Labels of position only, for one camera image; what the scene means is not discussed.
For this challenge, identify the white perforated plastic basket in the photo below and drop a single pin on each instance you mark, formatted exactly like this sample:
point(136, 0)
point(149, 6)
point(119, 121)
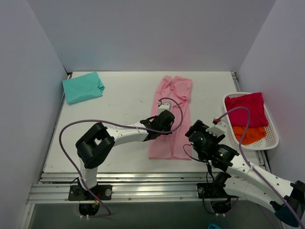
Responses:
point(249, 121)

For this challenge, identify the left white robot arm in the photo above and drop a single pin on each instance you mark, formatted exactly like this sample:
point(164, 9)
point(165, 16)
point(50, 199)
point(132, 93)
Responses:
point(95, 145)

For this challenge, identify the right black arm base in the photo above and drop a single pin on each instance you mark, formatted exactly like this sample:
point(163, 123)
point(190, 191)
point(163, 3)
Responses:
point(214, 198)

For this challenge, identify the pink t-shirt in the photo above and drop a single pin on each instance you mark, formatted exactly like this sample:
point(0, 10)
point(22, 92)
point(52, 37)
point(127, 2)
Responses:
point(171, 146)

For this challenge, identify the orange t-shirt in basket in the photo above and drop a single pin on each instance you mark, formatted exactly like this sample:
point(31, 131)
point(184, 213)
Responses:
point(252, 135)

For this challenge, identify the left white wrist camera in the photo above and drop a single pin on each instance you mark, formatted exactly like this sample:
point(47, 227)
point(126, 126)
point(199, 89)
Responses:
point(163, 106)

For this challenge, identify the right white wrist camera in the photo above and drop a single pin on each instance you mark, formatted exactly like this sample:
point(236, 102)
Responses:
point(219, 128)

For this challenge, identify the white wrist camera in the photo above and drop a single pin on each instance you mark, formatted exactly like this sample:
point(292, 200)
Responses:
point(163, 106)
point(219, 128)

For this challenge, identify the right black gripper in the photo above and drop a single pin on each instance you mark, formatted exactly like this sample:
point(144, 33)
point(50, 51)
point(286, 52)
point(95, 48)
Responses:
point(194, 129)

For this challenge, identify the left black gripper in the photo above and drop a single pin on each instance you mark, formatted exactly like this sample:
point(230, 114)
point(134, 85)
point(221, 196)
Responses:
point(168, 118)

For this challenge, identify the teal object at bottom edge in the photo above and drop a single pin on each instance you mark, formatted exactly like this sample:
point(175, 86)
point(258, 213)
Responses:
point(212, 226)

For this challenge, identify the folded teal t-shirt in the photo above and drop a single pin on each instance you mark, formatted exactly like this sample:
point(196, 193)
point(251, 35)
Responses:
point(83, 88)

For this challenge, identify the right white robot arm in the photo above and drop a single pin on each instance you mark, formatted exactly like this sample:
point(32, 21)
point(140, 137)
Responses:
point(239, 177)

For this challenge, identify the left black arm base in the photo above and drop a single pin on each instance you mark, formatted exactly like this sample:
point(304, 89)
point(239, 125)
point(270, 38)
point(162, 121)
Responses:
point(96, 195)

